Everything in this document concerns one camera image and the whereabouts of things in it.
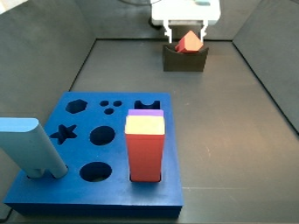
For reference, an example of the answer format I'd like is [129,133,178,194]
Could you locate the light blue peg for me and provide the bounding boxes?
[0,117,67,179]

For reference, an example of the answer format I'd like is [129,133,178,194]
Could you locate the red three prong object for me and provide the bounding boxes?
[174,31,202,53]

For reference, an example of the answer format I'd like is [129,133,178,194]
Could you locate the blue shape sorter block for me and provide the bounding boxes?
[3,92,182,219]

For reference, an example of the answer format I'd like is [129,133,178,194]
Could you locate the black curved fixture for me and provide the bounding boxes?
[162,44,209,72]

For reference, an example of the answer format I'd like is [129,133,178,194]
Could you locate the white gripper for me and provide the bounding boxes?
[150,0,220,44]

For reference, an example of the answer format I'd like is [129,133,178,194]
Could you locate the red square peg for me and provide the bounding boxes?
[125,115,164,182]

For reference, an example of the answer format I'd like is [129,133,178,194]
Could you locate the purple peg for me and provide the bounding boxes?
[126,109,164,116]

